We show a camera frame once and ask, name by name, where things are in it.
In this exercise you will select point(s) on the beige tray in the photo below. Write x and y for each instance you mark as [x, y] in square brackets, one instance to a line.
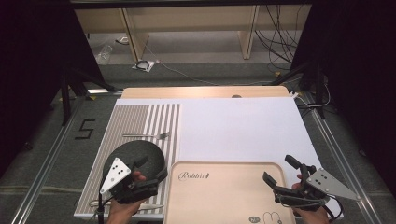
[224, 193]

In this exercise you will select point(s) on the small white packet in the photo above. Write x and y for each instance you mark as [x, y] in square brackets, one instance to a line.
[122, 40]

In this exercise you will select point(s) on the clear plastic bottle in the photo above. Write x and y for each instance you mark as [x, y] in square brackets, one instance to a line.
[104, 54]

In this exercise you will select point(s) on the aluminium floor rail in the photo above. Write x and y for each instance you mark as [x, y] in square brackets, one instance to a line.
[46, 161]
[342, 158]

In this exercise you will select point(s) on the person's left hand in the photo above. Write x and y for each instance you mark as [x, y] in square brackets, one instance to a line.
[123, 213]

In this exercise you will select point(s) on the person's right hand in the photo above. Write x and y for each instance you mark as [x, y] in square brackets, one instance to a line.
[311, 216]

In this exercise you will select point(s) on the black round plate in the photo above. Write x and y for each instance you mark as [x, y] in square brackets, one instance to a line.
[137, 151]

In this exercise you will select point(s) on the silver knife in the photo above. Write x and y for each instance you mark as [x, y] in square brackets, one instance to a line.
[152, 207]

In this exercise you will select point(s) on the silver fork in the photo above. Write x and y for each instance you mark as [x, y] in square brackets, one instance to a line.
[146, 136]

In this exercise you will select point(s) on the light wooden table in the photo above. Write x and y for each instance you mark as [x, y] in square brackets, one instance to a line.
[199, 92]

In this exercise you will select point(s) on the striped white placemat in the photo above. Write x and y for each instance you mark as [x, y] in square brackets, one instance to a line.
[243, 130]

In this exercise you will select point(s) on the black curtain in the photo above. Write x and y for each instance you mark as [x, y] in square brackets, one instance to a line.
[31, 62]
[358, 62]

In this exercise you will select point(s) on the light wooden shelf unit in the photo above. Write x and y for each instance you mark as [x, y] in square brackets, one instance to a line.
[186, 18]

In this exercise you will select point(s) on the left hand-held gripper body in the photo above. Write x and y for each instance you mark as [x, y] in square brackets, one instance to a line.
[115, 174]

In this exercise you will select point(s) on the grey striped placemat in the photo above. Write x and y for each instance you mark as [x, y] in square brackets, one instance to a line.
[130, 119]

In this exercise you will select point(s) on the black metal stand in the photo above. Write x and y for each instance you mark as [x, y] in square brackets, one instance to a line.
[65, 96]
[319, 90]

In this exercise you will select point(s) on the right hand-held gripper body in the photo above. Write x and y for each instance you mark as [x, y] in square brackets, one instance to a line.
[323, 183]

